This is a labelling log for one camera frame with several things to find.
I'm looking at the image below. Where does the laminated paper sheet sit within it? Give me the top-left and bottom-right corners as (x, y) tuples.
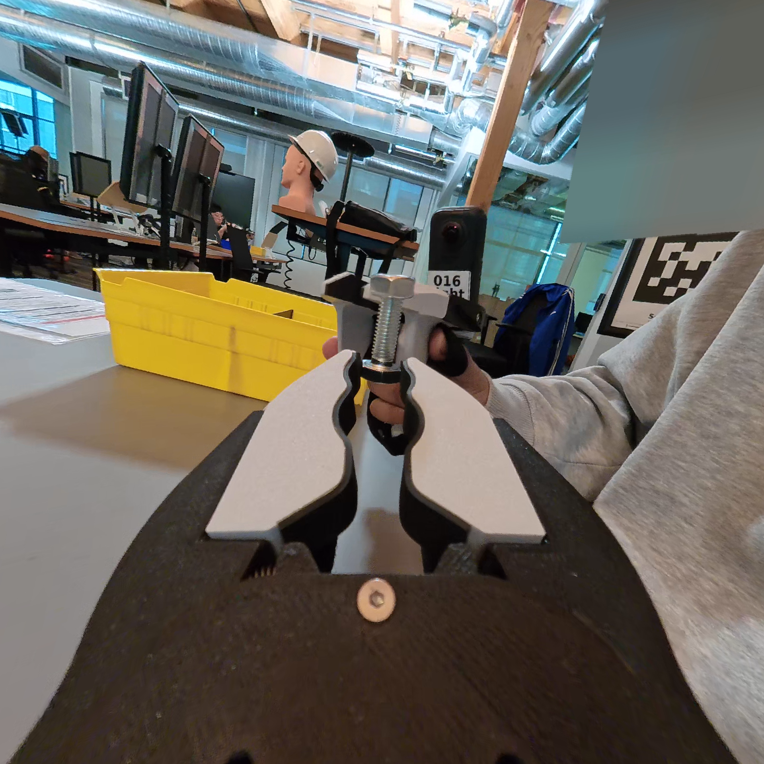
(0, 279), (111, 345)

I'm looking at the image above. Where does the dual monitor on stand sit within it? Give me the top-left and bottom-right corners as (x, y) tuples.
(172, 115), (226, 272)
(119, 61), (180, 269)

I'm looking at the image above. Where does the wooden standing desk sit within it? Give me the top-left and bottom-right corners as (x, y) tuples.
(271, 203), (420, 299)

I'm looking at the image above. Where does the framed marker sign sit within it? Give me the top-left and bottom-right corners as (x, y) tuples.
(597, 236), (741, 338)

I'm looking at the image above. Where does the person's right hand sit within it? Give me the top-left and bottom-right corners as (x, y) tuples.
(322, 327), (494, 426)

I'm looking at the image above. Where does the black floor lamp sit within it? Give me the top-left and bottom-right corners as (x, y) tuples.
(330, 131), (376, 207)

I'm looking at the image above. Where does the white hard hat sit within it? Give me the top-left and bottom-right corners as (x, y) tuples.
(288, 129), (339, 183)

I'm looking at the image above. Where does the steel hex nut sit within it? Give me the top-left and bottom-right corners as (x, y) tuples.
(360, 358), (408, 383)

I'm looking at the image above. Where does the yellow plastic bin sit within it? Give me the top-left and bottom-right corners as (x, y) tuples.
(94, 267), (366, 407)

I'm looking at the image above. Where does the silver ventilation duct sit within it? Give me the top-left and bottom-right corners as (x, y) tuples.
(0, 12), (371, 120)

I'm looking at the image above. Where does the grey desk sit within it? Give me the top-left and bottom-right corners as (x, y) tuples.
(0, 277), (431, 764)

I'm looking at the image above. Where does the small black monitor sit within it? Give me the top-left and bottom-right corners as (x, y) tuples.
(68, 151), (113, 198)

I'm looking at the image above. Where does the mannequin head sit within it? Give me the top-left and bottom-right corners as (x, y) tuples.
(281, 143), (326, 214)

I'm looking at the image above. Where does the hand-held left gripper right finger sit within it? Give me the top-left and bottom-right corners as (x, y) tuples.
(399, 357), (547, 545)

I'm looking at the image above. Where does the blue jacket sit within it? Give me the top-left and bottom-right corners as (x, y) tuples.
(494, 283), (577, 377)

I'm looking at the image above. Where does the person's right forearm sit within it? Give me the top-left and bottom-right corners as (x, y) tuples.
(486, 357), (663, 503)

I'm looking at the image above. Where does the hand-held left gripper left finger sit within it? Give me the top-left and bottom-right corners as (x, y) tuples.
(205, 351), (362, 545)

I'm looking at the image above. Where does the black bag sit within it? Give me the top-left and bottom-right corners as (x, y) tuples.
(327, 201), (417, 242)

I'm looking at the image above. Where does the long wooden office desk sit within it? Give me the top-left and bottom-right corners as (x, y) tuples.
(0, 203), (287, 263)

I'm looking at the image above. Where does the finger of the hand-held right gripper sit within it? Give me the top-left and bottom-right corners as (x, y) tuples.
(400, 285), (448, 363)
(324, 273), (375, 359)

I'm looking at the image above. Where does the steel hex bolt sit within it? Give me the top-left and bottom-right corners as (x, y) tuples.
(369, 273), (417, 365)

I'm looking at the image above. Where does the person's torso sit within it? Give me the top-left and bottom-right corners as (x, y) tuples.
(594, 230), (764, 764)

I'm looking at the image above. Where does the wooden post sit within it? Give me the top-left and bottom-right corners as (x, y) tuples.
(464, 0), (559, 210)

